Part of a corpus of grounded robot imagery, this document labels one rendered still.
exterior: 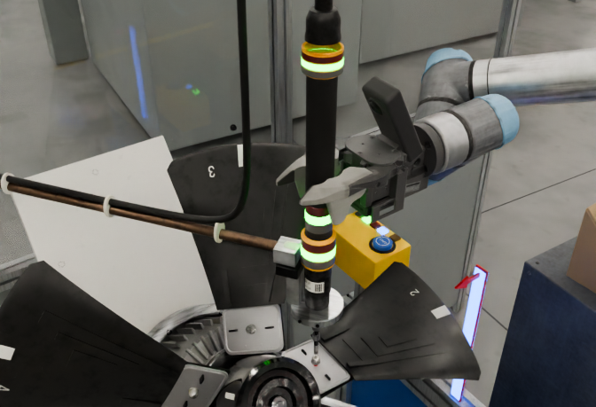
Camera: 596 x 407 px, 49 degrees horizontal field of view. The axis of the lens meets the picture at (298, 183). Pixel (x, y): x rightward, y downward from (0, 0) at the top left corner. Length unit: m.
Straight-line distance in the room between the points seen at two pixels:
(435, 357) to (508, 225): 2.33
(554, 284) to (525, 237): 1.82
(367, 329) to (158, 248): 0.37
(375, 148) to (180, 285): 0.47
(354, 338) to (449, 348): 0.15
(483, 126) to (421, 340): 0.35
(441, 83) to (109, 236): 0.57
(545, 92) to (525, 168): 2.82
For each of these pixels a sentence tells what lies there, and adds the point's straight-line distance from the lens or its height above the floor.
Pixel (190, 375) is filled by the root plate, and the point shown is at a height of 1.25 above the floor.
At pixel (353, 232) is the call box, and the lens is 1.37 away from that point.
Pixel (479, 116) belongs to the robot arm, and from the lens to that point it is 0.89.
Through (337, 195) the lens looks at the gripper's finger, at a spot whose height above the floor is 1.50.
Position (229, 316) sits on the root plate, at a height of 1.25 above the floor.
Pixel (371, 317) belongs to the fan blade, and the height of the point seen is 1.18.
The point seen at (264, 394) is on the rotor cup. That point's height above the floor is 1.24.
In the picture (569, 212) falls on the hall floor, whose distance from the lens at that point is 3.53.
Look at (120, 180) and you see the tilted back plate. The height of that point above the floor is 1.32.
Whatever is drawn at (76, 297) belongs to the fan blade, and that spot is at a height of 1.39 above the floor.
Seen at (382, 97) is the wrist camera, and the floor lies 1.59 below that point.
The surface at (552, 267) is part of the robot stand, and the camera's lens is 1.50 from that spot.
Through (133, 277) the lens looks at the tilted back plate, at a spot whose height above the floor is 1.21.
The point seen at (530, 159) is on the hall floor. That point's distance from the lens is 3.91.
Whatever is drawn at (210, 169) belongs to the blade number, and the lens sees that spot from 0.94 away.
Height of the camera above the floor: 1.91
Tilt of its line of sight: 33 degrees down
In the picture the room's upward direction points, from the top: straight up
